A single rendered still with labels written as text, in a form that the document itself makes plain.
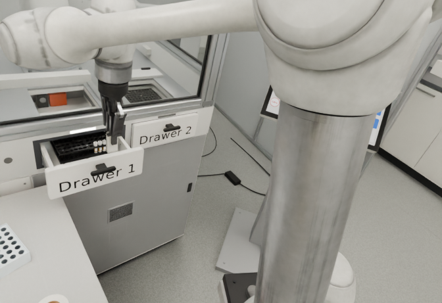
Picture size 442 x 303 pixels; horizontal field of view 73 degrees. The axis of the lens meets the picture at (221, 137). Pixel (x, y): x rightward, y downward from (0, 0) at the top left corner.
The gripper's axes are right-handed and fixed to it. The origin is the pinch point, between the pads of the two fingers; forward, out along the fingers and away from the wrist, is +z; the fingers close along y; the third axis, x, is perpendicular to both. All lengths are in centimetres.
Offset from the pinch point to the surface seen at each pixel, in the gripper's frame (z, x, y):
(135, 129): 7.9, -14.4, 14.7
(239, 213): 96, -96, 15
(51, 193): 15.0, 17.0, 1.2
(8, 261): 19.8, 30.2, -12.8
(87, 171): 10.2, 7.0, 1.2
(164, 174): 38, -31, 16
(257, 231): 84, -87, -8
